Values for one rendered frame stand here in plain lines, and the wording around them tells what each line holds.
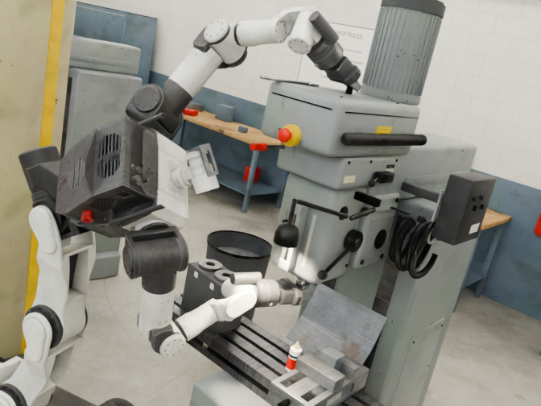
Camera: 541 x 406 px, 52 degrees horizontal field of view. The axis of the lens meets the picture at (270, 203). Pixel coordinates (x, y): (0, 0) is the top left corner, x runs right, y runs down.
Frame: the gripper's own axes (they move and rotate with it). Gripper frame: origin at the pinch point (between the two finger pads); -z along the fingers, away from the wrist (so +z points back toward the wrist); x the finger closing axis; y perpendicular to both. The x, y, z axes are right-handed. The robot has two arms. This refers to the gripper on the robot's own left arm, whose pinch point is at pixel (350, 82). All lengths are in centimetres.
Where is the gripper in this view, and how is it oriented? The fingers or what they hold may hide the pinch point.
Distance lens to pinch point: 169.0
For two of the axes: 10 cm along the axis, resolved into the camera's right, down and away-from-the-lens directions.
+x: 5.1, 3.4, -7.9
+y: 5.9, -8.0, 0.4
